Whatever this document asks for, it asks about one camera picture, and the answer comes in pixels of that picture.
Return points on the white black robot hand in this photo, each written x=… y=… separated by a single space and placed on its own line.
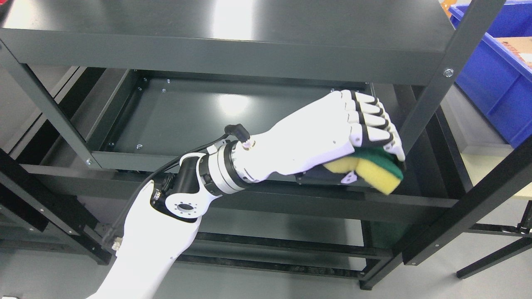
x=327 y=129

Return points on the green yellow sponge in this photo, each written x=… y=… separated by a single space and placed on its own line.
x=379 y=169

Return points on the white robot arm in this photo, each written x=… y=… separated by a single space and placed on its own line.
x=159 y=228

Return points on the black metal shelf rack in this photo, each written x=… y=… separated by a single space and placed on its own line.
x=129 y=84

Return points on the blue plastic bin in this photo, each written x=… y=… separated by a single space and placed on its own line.
x=497 y=81

